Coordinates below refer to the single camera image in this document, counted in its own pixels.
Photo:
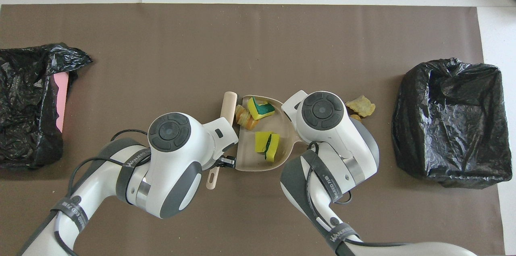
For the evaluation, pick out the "pale pink dustpan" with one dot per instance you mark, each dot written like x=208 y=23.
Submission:
x=248 y=155

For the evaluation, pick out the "large yellow sponge piece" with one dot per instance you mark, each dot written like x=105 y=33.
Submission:
x=260 y=142

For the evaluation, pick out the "large striped croissant toy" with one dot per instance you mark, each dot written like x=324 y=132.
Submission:
x=245 y=118

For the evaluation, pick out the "small yellow sponge piece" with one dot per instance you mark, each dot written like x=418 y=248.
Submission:
x=275 y=147

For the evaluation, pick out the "beige hand brush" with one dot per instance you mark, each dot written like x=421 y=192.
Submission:
x=229 y=107

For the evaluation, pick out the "yellow green sponge piece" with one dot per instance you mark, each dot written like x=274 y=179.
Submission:
x=260 y=109

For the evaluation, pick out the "brown fried nugget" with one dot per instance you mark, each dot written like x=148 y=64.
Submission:
x=355 y=117

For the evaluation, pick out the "pale chip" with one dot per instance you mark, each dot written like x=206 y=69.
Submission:
x=360 y=106

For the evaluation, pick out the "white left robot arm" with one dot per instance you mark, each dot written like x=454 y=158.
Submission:
x=173 y=167

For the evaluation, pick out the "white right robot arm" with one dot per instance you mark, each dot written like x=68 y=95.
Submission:
x=334 y=135

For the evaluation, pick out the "pink plastic bin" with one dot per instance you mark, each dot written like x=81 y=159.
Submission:
x=61 y=98

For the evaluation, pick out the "loose black trash bag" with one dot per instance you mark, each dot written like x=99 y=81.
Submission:
x=28 y=107

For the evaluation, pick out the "black bag lined bin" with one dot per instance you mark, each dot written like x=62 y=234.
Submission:
x=451 y=127

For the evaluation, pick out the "brown paper table mat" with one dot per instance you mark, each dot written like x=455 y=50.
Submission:
x=258 y=30

